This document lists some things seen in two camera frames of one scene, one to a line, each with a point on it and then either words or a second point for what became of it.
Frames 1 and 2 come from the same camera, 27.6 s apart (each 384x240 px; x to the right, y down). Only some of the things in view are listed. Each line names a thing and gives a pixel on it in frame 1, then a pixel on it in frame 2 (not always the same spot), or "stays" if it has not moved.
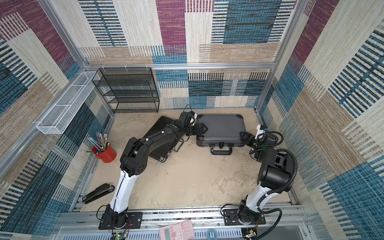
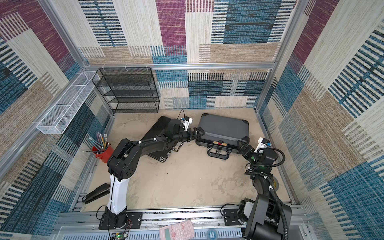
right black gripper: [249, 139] -> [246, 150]
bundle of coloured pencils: [101, 143] stays
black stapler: [98, 192] stays
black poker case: [223, 132] stays
